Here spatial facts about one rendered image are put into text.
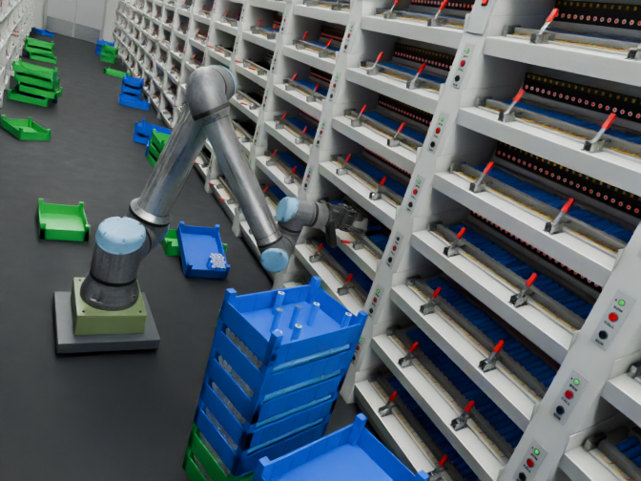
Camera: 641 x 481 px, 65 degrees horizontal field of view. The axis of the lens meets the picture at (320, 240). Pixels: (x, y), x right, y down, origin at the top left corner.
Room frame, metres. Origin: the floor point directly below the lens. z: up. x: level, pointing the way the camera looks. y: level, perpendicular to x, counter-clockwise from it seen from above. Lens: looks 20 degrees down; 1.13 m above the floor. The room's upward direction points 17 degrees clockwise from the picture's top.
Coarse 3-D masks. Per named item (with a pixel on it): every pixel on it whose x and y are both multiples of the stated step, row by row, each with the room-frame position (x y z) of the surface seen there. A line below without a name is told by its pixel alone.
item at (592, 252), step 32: (448, 160) 1.53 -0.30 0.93; (480, 160) 1.59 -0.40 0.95; (512, 160) 1.52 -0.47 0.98; (544, 160) 1.42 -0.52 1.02; (448, 192) 1.45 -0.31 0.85; (480, 192) 1.38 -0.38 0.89; (512, 192) 1.34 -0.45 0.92; (544, 192) 1.36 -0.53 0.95; (576, 192) 1.32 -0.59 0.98; (608, 192) 1.25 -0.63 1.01; (512, 224) 1.23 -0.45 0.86; (544, 224) 1.20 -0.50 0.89; (576, 224) 1.17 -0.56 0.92; (608, 224) 1.18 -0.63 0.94; (576, 256) 1.07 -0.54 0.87; (608, 256) 1.06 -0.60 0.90
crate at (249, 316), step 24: (288, 288) 1.18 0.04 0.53; (312, 288) 1.24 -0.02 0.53; (240, 312) 1.08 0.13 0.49; (264, 312) 1.12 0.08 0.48; (288, 312) 1.15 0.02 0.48; (336, 312) 1.19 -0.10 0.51; (360, 312) 1.13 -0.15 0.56; (240, 336) 0.97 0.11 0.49; (264, 336) 1.01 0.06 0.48; (288, 336) 1.04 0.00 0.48; (312, 336) 0.99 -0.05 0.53; (336, 336) 1.05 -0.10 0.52; (360, 336) 1.13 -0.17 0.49; (264, 360) 0.91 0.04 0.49; (288, 360) 0.95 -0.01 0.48
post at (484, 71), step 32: (512, 0) 1.54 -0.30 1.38; (544, 0) 1.59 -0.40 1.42; (480, 64) 1.52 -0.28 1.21; (512, 64) 1.58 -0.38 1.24; (448, 96) 1.56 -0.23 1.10; (512, 96) 1.61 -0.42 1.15; (448, 128) 1.52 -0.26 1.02; (384, 256) 1.58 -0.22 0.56; (416, 256) 1.54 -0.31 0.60; (384, 288) 1.53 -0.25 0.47; (384, 320) 1.53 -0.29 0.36; (352, 384) 1.52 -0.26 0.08
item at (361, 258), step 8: (328, 192) 2.15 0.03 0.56; (336, 192) 2.17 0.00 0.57; (312, 200) 2.11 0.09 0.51; (328, 200) 2.14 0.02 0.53; (336, 232) 1.87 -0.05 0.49; (344, 232) 1.87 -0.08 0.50; (352, 240) 1.81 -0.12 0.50; (344, 248) 1.79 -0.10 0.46; (352, 248) 1.75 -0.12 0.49; (352, 256) 1.74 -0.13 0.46; (360, 256) 1.70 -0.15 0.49; (368, 256) 1.70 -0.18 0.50; (360, 264) 1.69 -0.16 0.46; (368, 264) 1.64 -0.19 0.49; (376, 264) 1.64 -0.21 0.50; (368, 272) 1.64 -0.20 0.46; (376, 272) 1.59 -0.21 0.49
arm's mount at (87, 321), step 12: (72, 288) 1.51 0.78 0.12; (72, 300) 1.47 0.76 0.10; (72, 312) 1.44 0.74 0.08; (84, 312) 1.38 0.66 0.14; (96, 312) 1.40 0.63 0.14; (108, 312) 1.42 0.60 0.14; (120, 312) 1.44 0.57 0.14; (132, 312) 1.46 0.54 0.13; (144, 312) 1.48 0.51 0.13; (84, 324) 1.36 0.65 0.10; (96, 324) 1.39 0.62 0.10; (108, 324) 1.41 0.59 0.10; (120, 324) 1.43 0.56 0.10; (132, 324) 1.45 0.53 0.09; (144, 324) 1.47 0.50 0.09
